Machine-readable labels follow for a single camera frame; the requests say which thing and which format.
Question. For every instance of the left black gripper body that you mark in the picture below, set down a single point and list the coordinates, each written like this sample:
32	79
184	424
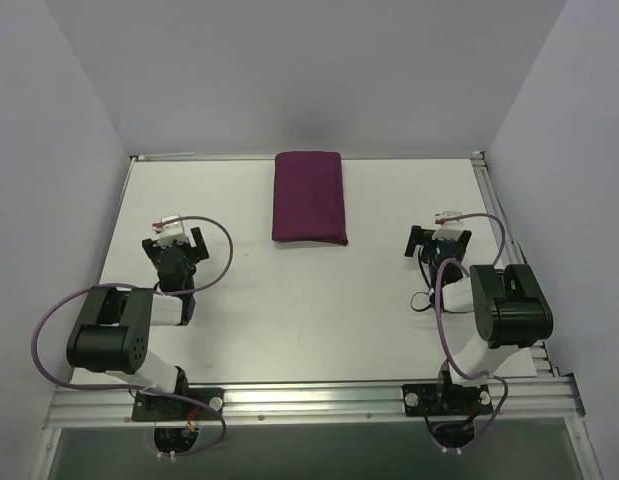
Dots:
195	245

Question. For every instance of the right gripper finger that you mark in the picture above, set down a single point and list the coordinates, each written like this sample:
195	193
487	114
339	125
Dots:
418	237
463	241

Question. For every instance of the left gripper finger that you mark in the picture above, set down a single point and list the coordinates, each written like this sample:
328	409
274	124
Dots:
197	247
151	248

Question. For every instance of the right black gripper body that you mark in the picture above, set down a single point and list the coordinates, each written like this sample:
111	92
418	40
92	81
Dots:
417	241

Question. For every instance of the purple cloth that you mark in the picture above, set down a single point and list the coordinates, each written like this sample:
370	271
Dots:
308	198

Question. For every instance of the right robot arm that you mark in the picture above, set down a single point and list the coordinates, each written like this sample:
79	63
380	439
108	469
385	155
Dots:
509	308

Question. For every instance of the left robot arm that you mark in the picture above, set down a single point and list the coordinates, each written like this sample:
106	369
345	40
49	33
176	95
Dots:
111	333

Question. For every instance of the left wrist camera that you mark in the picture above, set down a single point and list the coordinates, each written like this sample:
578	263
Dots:
169	231

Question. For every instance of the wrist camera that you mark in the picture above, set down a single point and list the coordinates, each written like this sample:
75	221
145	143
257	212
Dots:
169	231
450	225

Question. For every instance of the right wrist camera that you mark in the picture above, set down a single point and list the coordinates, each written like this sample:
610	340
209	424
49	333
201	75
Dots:
450	225

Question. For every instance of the aluminium right rail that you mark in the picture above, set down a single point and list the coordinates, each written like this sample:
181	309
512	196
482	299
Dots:
511	254

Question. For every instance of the aluminium rail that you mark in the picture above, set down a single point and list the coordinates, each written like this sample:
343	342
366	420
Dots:
511	254
542	397

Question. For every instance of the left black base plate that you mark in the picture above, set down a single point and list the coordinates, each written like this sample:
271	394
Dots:
152	408

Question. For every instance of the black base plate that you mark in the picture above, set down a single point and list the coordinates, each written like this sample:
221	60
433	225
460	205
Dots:
437	400
152	408

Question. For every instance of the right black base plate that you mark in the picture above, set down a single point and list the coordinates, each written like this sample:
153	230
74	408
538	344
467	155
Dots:
437	400

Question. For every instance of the aluminium front rail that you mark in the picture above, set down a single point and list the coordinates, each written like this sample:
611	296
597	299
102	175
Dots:
542	397

